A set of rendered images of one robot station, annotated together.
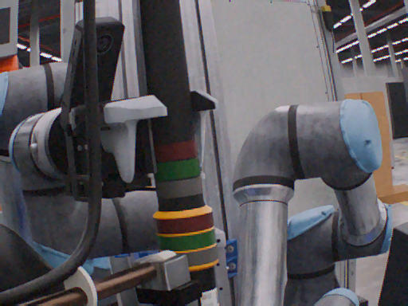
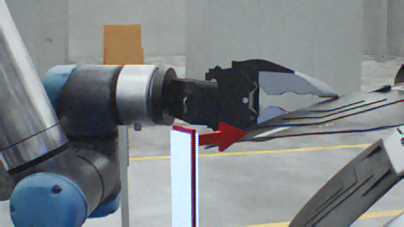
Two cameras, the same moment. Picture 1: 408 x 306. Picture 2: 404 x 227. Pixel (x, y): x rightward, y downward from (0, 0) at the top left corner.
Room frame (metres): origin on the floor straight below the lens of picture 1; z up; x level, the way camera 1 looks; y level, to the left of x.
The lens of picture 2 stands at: (0.90, 0.58, 1.27)
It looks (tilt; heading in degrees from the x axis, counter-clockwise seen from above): 9 degrees down; 255
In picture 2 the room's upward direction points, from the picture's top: straight up
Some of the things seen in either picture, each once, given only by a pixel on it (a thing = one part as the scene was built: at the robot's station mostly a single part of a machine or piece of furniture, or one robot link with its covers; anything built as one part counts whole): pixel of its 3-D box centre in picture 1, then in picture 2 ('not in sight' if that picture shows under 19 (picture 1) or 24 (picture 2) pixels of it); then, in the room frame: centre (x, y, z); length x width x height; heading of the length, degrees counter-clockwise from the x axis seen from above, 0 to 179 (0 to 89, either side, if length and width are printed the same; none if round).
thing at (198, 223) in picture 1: (183, 221); not in sight; (0.50, 0.02, 1.42); 0.04 x 0.04 x 0.01
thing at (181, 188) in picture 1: (178, 186); not in sight; (0.50, 0.02, 1.45); 0.03 x 0.03 x 0.01
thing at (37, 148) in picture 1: (64, 143); not in sight; (0.66, 0.14, 1.49); 0.08 x 0.05 x 0.08; 125
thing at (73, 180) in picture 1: (98, 147); not in sight; (0.59, 0.09, 1.48); 0.12 x 0.08 x 0.09; 35
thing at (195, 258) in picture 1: (188, 253); not in sight; (0.50, 0.02, 1.39); 0.04 x 0.04 x 0.01
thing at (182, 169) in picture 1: (176, 168); not in sight; (0.50, 0.02, 1.46); 0.03 x 0.03 x 0.01
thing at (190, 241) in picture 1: (186, 237); not in sight; (0.50, 0.02, 1.41); 0.04 x 0.04 x 0.01
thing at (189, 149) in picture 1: (174, 150); not in sight; (0.50, 0.02, 1.47); 0.03 x 0.03 x 0.01
